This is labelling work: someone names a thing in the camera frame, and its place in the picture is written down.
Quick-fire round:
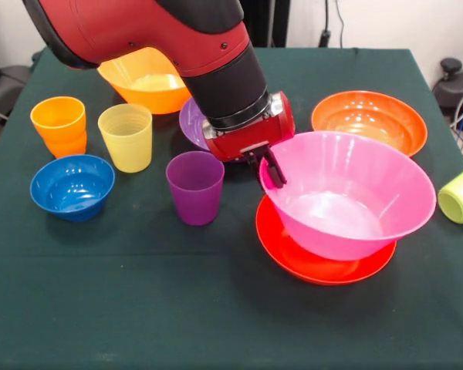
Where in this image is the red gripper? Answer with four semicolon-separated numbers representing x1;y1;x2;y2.
204;91;296;190

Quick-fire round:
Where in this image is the large pink plastic bowl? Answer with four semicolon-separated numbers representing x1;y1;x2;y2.
259;130;438;262

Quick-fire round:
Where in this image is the purple plastic cup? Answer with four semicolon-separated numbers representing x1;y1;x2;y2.
165;150;226;227

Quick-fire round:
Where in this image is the purple plastic bowl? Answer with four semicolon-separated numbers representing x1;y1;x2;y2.
178;96;211;153

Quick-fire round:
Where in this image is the red plastic bowl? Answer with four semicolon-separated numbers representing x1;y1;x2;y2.
255;194;397;286
310;90;429;158

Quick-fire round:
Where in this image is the large orange plastic bowl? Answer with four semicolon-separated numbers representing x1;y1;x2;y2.
96;46;192;116

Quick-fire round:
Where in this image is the yellow plastic cup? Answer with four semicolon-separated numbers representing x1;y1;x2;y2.
97;103;154;174

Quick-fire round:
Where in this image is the dark green table cloth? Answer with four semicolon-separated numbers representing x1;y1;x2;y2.
0;45;463;370

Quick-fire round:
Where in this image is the lime green plastic cup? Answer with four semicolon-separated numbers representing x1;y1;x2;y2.
437;161;463;225

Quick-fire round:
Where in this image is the small blue plastic bowl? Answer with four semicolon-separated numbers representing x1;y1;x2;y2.
29;153;117;223

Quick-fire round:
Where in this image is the orange plastic cup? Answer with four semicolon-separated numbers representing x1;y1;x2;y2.
29;96;87;144
42;129;88;160

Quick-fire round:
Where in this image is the black hanging cable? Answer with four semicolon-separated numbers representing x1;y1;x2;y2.
318;0;346;49

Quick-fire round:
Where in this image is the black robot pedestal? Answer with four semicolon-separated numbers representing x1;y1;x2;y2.
241;0;291;49

